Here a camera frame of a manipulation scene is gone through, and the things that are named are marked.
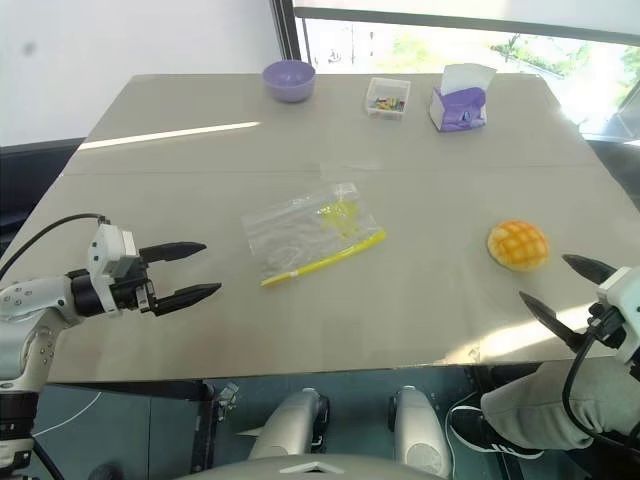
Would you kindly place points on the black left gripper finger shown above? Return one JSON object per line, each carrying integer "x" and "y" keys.
{"x": 175, "y": 250}
{"x": 187, "y": 297}

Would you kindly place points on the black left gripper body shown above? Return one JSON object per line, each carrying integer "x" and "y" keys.
{"x": 131, "y": 292}

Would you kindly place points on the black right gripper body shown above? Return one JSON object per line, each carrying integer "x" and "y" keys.
{"x": 607, "y": 327}

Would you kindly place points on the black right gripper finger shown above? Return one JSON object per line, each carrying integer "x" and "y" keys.
{"x": 550, "y": 317}
{"x": 592, "y": 270}

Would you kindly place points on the round yellow melon bread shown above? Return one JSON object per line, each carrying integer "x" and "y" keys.
{"x": 519, "y": 246}

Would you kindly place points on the clear yellow-zipper plastic bag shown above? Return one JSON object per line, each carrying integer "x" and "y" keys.
{"x": 305, "y": 235}

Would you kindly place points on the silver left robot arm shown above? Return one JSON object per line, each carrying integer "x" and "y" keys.
{"x": 27, "y": 300}

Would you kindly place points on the grey trouser leg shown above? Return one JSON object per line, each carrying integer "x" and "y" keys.
{"x": 530, "y": 405}

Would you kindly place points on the black white-striped sneaker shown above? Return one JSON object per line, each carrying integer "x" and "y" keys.
{"x": 475, "y": 430}

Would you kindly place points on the silver left robot thigh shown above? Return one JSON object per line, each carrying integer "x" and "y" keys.
{"x": 287, "y": 425}

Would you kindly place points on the silver robot thigh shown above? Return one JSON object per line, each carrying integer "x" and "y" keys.
{"x": 287, "y": 425}
{"x": 422, "y": 430}

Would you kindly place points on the silver right robot thigh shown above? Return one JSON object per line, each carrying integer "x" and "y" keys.
{"x": 422, "y": 430}

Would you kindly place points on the purple bowl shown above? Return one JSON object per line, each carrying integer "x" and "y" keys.
{"x": 289, "y": 82}

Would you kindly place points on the purple tissue box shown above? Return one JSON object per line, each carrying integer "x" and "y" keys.
{"x": 457, "y": 107}

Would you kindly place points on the silver robot torso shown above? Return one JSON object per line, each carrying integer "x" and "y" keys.
{"x": 310, "y": 470}

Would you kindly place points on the clear box of coloured clips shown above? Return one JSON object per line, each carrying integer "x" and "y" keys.
{"x": 387, "y": 100}

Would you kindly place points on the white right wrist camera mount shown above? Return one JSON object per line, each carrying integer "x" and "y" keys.
{"x": 622, "y": 290}

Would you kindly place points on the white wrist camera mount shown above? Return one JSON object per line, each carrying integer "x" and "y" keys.
{"x": 107, "y": 245}
{"x": 622, "y": 290}

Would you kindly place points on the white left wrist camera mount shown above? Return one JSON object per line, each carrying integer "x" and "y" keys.
{"x": 107, "y": 245}

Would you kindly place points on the dark window frame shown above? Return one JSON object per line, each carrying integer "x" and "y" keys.
{"x": 292, "y": 35}

